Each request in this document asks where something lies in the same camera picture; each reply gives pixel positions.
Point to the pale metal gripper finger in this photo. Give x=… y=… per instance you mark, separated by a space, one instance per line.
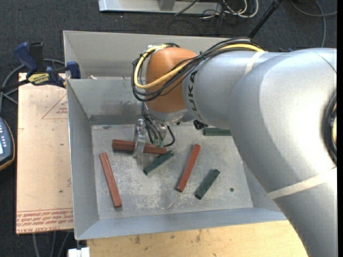
x=137 y=143
x=143 y=139

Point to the red-brown flat block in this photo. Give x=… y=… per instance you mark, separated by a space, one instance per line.
x=122 y=145
x=110 y=180
x=188 y=168

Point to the dark green flat block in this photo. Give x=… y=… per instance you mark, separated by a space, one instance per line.
x=207 y=184
x=158 y=162
x=215 y=131

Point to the grey metal bin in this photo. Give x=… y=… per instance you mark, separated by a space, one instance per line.
x=160 y=191

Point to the brown cardboard board, red print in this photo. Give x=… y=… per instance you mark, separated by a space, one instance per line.
x=43 y=157

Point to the black cylinder on white bracket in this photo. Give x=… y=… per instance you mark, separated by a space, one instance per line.
x=198 y=124

